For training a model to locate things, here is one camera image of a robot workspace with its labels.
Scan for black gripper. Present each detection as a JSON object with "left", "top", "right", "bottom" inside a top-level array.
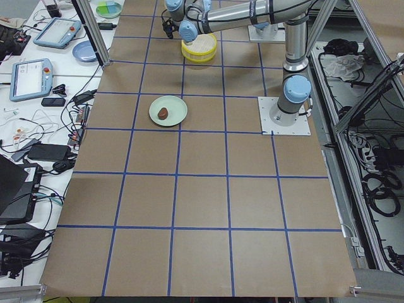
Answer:
[{"left": 162, "top": 18, "right": 175, "bottom": 39}]

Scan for yellow steamer basket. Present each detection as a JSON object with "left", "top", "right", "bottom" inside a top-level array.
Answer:
[{"left": 181, "top": 33, "right": 217, "bottom": 63}]

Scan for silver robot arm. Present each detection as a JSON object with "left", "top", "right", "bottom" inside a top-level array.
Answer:
[{"left": 165, "top": 0, "right": 311, "bottom": 126}]

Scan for green bowl with sponges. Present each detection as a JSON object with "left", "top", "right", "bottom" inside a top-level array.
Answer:
[{"left": 95, "top": 1, "right": 122, "bottom": 19}]

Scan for black power adapter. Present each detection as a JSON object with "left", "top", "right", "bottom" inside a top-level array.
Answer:
[{"left": 97, "top": 22, "right": 117, "bottom": 31}]

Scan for light green plate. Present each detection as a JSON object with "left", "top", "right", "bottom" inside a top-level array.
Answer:
[{"left": 149, "top": 95, "right": 187, "bottom": 127}]

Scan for dark brown bun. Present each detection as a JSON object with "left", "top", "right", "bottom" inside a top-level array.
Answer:
[{"left": 157, "top": 107, "right": 169, "bottom": 120}]

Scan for blue plate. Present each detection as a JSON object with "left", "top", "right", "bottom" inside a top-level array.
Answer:
[{"left": 72, "top": 40, "right": 97, "bottom": 62}]

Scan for blue teach pendant far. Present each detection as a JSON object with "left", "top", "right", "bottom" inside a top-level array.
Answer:
[{"left": 33, "top": 18, "right": 82, "bottom": 49}]

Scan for blue teach pendant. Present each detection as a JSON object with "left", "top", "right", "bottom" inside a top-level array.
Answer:
[
  {"left": 33, "top": 18, "right": 82, "bottom": 49},
  {"left": 9, "top": 58, "right": 53, "bottom": 102}
]

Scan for blue teach pendant near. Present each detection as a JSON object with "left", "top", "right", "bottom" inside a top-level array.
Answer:
[{"left": 9, "top": 58, "right": 53, "bottom": 102}]

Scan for white crumpled cloth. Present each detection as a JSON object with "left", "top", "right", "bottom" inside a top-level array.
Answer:
[{"left": 324, "top": 54, "right": 365, "bottom": 81}]

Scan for black laptop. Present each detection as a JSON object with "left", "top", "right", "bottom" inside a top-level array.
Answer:
[{"left": 1, "top": 156, "right": 42, "bottom": 225}]

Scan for aluminium frame post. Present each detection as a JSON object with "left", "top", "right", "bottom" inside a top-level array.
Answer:
[{"left": 72, "top": 0, "right": 110, "bottom": 68}]

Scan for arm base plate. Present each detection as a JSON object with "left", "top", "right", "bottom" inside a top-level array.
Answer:
[
  {"left": 248, "top": 23, "right": 285, "bottom": 44},
  {"left": 258, "top": 97, "right": 311, "bottom": 136}
]

